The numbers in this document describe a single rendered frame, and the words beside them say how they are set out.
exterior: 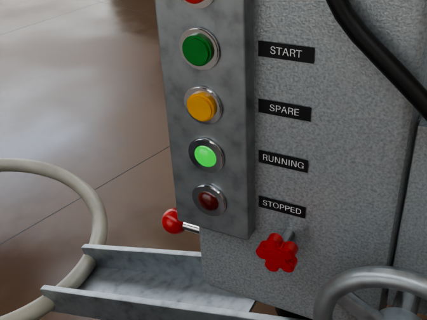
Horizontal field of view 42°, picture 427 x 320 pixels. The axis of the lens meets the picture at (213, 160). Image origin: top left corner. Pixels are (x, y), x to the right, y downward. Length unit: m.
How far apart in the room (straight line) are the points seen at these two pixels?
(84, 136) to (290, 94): 2.84
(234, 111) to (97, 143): 2.72
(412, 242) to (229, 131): 0.19
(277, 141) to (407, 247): 0.15
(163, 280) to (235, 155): 0.47
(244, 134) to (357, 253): 0.15
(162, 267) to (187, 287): 0.07
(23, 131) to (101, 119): 0.46
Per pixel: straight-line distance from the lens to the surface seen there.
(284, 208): 0.52
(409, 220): 0.50
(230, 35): 0.44
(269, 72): 0.45
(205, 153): 0.49
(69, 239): 2.53
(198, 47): 0.44
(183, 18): 0.45
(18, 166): 1.29
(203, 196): 0.52
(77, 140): 3.24
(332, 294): 0.49
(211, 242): 0.59
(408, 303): 0.53
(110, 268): 1.01
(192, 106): 0.47
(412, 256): 0.53
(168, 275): 0.93
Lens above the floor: 1.59
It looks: 33 degrees down
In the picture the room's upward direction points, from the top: 3 degrees counter-clockwise
